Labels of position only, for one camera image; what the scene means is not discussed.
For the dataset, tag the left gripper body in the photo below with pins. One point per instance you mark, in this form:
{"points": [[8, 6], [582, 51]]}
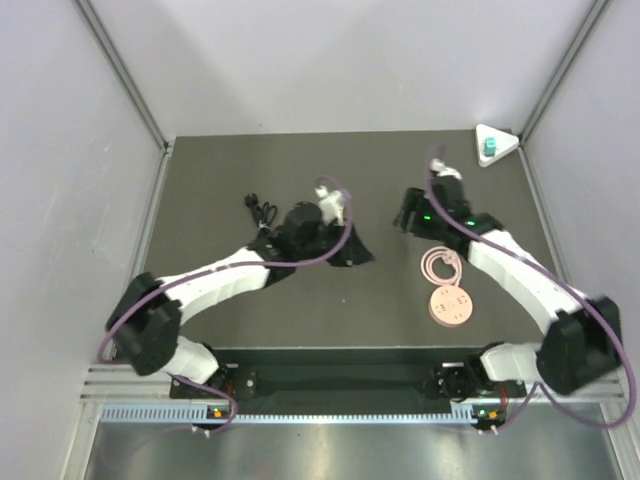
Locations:
{"points": [[325, 243]]}

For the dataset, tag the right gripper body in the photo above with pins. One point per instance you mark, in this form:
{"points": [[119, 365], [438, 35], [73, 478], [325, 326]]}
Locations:
{"points": [[430, 222]]}

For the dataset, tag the pink round socket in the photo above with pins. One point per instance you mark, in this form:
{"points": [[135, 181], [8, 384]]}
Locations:
{"points": [[450, 306]]}

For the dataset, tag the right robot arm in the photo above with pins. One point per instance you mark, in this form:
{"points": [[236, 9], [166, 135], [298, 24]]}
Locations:
{"points": [[575, 350]]}

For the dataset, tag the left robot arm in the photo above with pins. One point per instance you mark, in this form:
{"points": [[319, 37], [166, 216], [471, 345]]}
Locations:
{"points": [[146, 322]]}

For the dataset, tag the teal plug adapter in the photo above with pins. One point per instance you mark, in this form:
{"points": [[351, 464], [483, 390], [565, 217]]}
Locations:
{"points": [[489, 146]]}

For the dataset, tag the white triangular socket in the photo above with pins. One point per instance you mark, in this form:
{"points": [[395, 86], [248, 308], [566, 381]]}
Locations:
{"points": [[506, 144]]}

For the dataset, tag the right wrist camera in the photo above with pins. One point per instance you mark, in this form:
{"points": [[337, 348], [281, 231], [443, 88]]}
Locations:
{"points": [[439, 168]]}

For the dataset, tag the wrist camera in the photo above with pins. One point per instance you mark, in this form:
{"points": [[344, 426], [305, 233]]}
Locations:
{"points": [[439, 168], [331, 204]]}

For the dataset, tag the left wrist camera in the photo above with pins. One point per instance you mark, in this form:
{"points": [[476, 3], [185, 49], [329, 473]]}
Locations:
{"points": [[331, 204]]}

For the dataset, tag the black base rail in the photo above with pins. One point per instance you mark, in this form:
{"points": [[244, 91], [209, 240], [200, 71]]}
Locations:
{"points": [[452, 373]]}

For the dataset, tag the grey cable duct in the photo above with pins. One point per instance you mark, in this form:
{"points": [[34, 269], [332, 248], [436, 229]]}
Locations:
{"points": [[208, 414]]}

